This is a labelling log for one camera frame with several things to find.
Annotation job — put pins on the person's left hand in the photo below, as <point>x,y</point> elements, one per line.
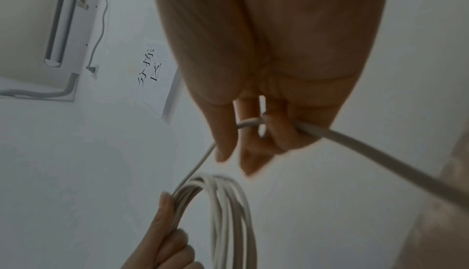
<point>275,30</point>

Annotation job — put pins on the person's right hand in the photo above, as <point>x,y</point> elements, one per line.
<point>165,250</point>

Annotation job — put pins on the white handwritten paper note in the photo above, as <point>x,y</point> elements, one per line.
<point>157,88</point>

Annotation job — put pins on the white air conditioner pipe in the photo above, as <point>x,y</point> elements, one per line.
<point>36,92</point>

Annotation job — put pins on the beige covered table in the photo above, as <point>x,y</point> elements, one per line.
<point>439,227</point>

